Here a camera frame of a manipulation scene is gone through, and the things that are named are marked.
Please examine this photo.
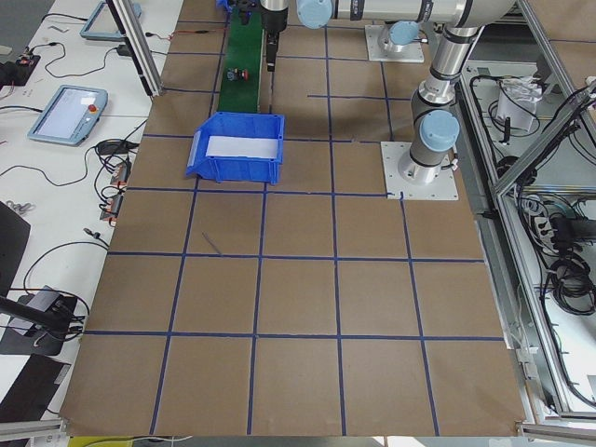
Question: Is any blue bin left side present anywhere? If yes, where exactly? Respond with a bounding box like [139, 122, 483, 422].
[185, 112, 285, 184]

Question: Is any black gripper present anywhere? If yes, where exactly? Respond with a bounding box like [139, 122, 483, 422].
[265, 32, 279, 73]

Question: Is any green conveyor belt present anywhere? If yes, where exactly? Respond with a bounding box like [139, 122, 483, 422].
[218, 11, 263, 113]

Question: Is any teach pendant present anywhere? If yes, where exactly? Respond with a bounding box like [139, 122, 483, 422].
[79, 1, 123, 42]
[27, 85, 108, 146]

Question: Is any red push button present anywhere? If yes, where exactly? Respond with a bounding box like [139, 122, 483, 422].
[226, 68, 250, 82]

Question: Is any near teach pendant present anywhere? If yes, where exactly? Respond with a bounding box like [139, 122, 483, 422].
[27, 85, 108, 146]

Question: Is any white foam pad left bin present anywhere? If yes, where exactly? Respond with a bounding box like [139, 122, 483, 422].
[206, 136, 278, 158]

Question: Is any aluminium frame post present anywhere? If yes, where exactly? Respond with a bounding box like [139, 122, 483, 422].
[106, 0, 163, 98]

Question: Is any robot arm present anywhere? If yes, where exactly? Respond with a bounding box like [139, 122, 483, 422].
[296, 0, 513, 185]
[377, 20, 419, 54]

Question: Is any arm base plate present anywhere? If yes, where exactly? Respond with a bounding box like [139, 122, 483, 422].
[381, 142, 459, 201]
[365, 20, 425, 63]

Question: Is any far teach pendant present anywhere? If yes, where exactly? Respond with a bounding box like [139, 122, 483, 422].
[79, 1, 123, 42]

